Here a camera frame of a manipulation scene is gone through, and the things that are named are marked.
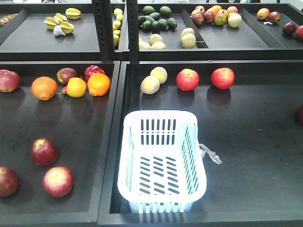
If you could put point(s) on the light blue plastic basket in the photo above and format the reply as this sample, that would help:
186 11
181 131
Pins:
161 169

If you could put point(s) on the pale peach front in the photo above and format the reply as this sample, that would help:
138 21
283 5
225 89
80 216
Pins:
150 85

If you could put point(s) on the pale peach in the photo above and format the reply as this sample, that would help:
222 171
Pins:
160 73
150 85

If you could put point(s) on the pale peach back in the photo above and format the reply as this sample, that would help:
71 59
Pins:
160 73

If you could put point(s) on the red apple middle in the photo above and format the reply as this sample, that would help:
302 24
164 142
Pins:
187 80

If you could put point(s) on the large orange right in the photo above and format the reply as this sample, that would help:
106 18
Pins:
98 84

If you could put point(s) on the large orange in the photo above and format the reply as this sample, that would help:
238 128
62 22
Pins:
98 84
44 88

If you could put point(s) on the red bell pepper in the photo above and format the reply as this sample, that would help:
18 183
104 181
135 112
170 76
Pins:
92 69

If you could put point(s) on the clear plastic strip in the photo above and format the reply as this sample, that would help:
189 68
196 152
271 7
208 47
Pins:
213 156

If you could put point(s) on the red apple right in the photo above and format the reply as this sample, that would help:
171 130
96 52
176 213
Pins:
223 78

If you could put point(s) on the yellow apple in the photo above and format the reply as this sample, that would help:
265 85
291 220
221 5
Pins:
76 87

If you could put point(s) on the pale yellow pear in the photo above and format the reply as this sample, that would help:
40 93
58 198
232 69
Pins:
188 41

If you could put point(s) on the red chili pepper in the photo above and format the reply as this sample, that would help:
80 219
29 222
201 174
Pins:
63 90

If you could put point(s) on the black wooden fruit display stand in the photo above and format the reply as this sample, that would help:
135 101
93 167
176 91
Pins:
250 126

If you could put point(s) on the dark red mango apple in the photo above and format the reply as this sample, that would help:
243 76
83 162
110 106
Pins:
64 74

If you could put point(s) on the upper black fruit tray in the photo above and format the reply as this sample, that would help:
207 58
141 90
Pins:
29 36

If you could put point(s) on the large orange left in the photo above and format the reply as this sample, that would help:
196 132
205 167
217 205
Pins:
44 88

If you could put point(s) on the pink red apple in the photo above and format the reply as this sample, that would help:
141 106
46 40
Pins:
58 181

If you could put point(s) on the white garlic bulb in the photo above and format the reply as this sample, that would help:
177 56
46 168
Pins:
57 31

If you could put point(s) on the red apple far left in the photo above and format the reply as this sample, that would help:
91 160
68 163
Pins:
9 80

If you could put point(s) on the dark red apple lower left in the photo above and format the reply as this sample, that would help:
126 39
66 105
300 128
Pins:
9 181

